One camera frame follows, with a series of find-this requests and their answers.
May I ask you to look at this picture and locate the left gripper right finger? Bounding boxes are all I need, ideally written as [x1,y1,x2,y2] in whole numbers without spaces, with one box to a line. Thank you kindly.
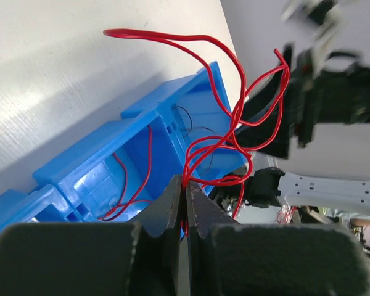
[186,183,370,295]

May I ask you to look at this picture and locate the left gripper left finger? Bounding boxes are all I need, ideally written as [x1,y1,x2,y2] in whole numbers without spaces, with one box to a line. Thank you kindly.
[0,175,181,295]

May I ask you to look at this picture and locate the red wire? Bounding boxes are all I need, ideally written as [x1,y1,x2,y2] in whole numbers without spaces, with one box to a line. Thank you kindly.
[98,125,155,222]

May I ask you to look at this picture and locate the blue three-compartment bin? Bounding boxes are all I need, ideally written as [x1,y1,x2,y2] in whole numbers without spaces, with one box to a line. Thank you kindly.
[0,62,230,233]

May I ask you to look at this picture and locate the red and black wires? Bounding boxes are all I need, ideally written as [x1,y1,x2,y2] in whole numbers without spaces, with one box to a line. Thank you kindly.
[102,28,290,235]

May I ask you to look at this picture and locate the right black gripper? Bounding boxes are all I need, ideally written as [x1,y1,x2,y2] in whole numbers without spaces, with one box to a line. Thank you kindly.
[236,44,370,159]

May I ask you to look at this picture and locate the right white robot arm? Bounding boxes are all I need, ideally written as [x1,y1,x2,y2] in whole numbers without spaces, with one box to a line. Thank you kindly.
[209,50,370,216]

